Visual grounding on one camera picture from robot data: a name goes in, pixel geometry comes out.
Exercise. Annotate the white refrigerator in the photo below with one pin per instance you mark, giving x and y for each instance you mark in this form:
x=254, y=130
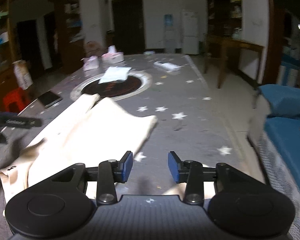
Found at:
x=189, y=32

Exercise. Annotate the blue sofa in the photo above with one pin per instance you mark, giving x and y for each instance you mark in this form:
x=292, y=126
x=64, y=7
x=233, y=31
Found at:
x=276, y=140

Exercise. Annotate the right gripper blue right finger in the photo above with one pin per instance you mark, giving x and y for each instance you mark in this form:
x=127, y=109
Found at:
x=189, y=172

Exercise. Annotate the dark wall shelf unit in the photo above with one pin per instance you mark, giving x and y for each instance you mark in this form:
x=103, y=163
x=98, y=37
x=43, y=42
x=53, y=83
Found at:
x=224, y=17

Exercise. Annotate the small pink tissue pack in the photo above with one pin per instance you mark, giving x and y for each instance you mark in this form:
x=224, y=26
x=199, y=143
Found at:
x=90, y=63

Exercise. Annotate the round black table hotplate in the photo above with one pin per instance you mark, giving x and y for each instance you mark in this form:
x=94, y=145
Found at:
x=136, y=83

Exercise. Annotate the white printed bag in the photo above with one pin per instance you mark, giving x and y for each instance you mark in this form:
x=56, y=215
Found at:
x=22, y=74

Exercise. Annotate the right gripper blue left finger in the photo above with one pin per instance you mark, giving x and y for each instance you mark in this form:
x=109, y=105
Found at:
x=111, y=172

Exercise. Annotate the red plastic stool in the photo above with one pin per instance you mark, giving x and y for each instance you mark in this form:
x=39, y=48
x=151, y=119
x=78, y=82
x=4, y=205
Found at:
x=16, y=100

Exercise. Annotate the dark wooden shelf cabinet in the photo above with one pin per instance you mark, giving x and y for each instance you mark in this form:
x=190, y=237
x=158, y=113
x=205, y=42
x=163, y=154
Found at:
x=40, y=35

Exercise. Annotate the water dispenser with blue bottle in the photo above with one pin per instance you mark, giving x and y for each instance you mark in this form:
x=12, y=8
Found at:
x=169, y=35

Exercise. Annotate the white folded paper towel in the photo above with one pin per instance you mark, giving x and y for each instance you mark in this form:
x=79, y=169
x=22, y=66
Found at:
x=113, y=74

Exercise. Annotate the blue cushion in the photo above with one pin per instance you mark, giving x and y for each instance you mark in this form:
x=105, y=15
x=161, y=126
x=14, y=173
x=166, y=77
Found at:
x=283, y=101

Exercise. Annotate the dark wooden side table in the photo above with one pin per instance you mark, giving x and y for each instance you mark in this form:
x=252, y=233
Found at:
x=226, y=52

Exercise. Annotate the pink fan on floor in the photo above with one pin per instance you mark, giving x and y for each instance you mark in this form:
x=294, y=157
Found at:
x=93, y=48

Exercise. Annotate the dark wooden door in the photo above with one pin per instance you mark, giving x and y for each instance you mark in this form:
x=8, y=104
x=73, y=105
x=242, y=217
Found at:
x=128, y=23

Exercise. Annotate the white remote control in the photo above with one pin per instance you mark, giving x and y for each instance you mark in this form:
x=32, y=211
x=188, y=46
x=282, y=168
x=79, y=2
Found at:
x=166, y=66

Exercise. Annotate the cream white garment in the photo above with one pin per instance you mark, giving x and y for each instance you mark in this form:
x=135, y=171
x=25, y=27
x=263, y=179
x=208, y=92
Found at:
x=91, y=130

